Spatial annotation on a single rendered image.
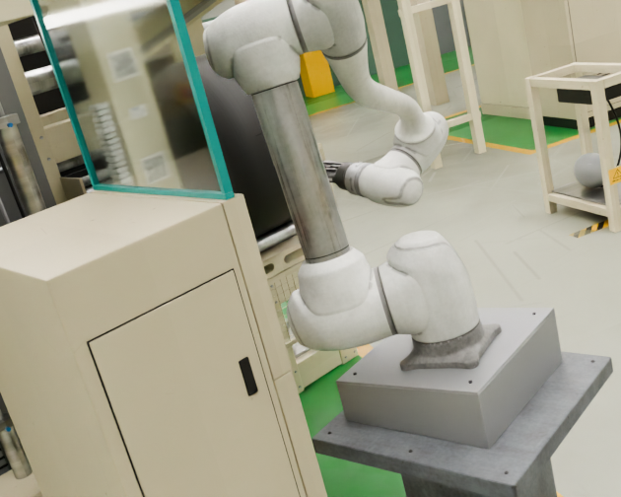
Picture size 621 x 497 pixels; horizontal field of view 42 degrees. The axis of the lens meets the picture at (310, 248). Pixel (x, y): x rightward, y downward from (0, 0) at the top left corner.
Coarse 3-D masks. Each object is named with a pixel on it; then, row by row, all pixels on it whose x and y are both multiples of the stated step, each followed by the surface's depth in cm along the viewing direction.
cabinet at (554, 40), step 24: (528, 0) 641; (552, 0) 615; (576, 0) 606; (600, 0) 613; (528, 24) 651; (552, 24) 624; (576, 24) 610; (600, 24) 618; (528, 48) 662; (552, 48) 634; (576, 48) 615; (600, 48) 622; (552, 96) 654; (552, 120) 667; (576, 120) 638
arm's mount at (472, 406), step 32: (480, 320) 190; (512, 320) 185; (544, 320) 181; (384, 352) 191; (512, 352) 171; (544, 352) 182; (352, 384) 182; (384, 384) 175; (416, 384) 171; (448, 384) 166; (480, 384) 162; (512, 384) 170; (352, 416) 186; (384, 416) 179; (416, 416) 173; (448, 416) 167; (480, 416) 162; (512, 416) 171
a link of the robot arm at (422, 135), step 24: (360, 48) 169; (336, 72) 175; (360, 72) 175; (360, 96) 181; (384, 96) 187; (408, 96) 198; (408, 120) 202; (432, 120) 207; (408, 144) 207; (432, 144) 208
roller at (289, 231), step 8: (288, 224) 252; (272, 232) 248; (280, 232) 249; (288, 232) 250; (296, 232) 252; (256, 240) 244; (264, 240) 245; (272, 240) 246; (280, 240) 249; (264, 248) 245
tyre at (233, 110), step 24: (216, 96) 224; (240, 96) 226; (216, 120) 224; (240, 120) 223; (240, 144) 224; (264, 144) 226; (240, 168) 225; (264, 168) 227; (240, 192) 229; (264, 192) 230; (264, 216) 235; (288, 216) 246
